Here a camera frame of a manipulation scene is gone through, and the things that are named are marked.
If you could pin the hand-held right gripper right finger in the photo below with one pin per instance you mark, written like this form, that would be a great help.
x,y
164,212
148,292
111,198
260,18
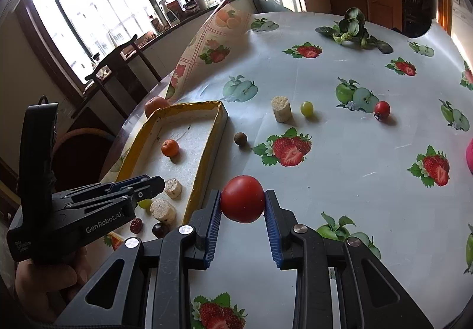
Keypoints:
x,y
273,236

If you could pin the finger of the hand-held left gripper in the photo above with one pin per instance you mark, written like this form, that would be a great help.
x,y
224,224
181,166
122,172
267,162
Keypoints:
x,y
129,184
111,203

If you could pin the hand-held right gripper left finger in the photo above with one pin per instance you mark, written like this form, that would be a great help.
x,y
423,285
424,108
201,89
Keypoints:
x,y
213,233

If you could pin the green grape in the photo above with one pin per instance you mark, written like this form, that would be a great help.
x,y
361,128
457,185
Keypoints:
x,y
145,203
306,108

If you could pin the red date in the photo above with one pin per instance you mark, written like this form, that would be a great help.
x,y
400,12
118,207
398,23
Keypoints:
x,y
136,225

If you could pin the beige cylindrical food piece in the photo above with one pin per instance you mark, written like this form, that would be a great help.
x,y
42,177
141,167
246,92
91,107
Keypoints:
x,y
173,188
163,210
281,110

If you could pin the red cherry tomato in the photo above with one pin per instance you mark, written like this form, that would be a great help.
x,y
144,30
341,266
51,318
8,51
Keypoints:
x,y
242,198
382,110

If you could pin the dark purple grape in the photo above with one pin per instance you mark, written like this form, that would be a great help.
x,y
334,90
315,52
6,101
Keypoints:
x,y
160,230

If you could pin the orange tangerine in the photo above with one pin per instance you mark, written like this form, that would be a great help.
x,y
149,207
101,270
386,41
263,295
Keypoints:
x,y
170,148

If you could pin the white foam tray yellow rim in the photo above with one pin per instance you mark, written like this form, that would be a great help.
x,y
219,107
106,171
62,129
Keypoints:
x,y
192,137

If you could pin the person's left hand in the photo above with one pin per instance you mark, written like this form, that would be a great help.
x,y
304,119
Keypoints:
x,y
44,288

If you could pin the round stool coloured rim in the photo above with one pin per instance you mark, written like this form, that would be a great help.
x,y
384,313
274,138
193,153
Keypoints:
x,y
85,133

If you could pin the peach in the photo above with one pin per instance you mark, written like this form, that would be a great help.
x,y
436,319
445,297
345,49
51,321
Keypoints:
x,y
155,105

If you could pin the brown longan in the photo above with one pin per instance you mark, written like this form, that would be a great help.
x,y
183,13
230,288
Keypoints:
x,y
240,139

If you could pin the fruit printed tablecloth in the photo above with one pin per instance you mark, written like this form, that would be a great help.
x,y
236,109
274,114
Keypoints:
x,y
351,166

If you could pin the dark wooden armchair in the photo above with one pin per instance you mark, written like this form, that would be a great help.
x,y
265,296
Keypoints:
x,y
111,59

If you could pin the small brown bottle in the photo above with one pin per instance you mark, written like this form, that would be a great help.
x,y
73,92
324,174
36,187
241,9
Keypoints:
x,y
155,24

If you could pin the white spray bottle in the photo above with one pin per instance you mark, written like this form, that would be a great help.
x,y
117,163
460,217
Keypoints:
x,y
170,15

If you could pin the brown box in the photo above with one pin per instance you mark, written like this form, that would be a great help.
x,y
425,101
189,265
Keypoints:
x,y
176,9

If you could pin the large window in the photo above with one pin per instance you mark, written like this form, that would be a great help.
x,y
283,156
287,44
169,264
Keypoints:
x,y
103,0

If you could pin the dark kettle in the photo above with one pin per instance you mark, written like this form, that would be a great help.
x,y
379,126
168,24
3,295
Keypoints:
x,y
190,5

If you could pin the pink thermos bottle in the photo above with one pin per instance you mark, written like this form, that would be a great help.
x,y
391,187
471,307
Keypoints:
x,y
470,156

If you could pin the leafy green vegetable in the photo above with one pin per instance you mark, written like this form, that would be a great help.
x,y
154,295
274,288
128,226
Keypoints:
x,y
351,24

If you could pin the wooden cabinet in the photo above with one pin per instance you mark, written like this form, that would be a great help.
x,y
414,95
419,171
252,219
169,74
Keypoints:
x,y
347,2

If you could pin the dark slatted chair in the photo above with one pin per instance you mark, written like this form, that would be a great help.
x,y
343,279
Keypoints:
x,y
411,4

